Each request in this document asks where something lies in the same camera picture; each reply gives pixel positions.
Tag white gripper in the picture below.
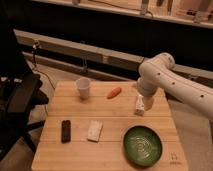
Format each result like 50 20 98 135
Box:
137 79 157 111

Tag orange pepper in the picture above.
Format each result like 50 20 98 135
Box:
107 87 122 99

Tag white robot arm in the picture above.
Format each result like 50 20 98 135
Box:
137 53 213 122

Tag white plastic bottle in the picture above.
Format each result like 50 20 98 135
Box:
135 95 145 116

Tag green bowl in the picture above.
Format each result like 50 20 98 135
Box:
123 125 163 167

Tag white sponge block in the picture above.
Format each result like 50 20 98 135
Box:
87 120 103 142

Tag white paper cup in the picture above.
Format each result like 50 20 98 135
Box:
75 77 90 99

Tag black remote control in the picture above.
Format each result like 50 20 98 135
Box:
61 120 71 143

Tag black office chair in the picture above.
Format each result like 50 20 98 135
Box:
0 26 49 162

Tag black cable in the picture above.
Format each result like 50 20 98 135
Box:
31 39 56 90

